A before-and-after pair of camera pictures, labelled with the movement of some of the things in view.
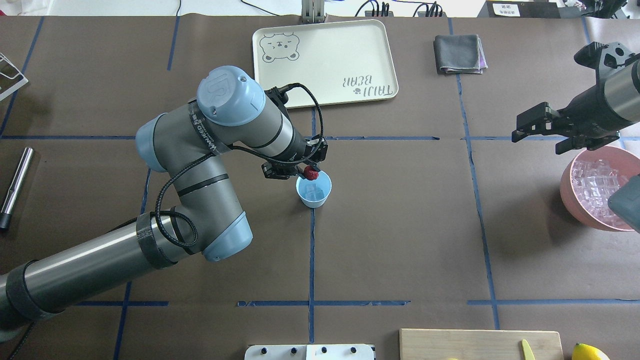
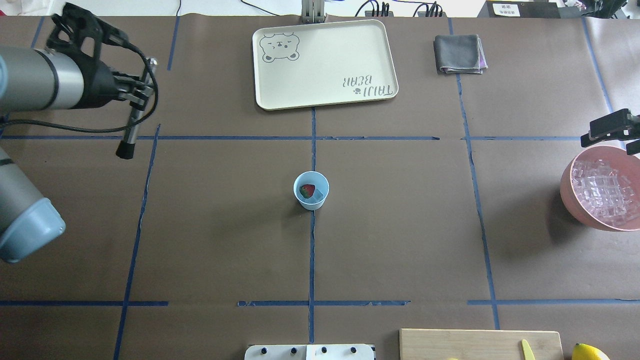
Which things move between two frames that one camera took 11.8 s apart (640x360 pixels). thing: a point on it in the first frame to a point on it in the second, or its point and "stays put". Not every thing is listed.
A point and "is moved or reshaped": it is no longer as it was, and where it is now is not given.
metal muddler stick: [5, 214] is moved or reshaped
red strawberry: [310, 173] to [307, 190]
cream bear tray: [338, 61] stays put
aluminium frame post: [312, 11] stays put
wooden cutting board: [416, 344] stays put
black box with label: [520, 9] stays put
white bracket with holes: [310, 352] stays put
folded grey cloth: [459, 54] stays put
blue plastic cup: [314, 193] stays put
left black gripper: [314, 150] to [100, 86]
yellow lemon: [582, 351] stays put
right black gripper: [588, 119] to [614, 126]
